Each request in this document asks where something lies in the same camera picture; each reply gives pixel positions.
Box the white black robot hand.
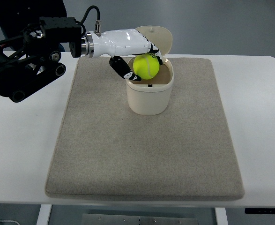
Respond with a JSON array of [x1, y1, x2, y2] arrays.
[[81, 29, 163, 81]]

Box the yellow tennis ball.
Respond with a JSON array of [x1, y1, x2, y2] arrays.
[[133, 53, 160, 80]]

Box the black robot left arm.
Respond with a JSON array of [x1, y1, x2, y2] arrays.
[[0, 17, 85, 103]]

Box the cream lidded plastic bin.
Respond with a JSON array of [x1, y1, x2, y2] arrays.
[[126, 25, 174, 115]]

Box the grey fabric mat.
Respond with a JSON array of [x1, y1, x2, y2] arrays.
[[45, 57, 245, 201]]

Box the white table leg left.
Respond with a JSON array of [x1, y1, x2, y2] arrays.
[[36, 204, 52, 225]]

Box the white table leg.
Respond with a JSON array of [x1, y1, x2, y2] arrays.
[[36, 204, 52, 225], [215, 208, 228, 225]]

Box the white table leg right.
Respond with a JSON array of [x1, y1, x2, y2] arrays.
[[215, 208, 228, 225]]

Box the black table control panel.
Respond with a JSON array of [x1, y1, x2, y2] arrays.
[[245, 208, 275, 215]]

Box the black cable with connector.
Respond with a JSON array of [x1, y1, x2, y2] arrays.
[[76, 5, 103, 37]]

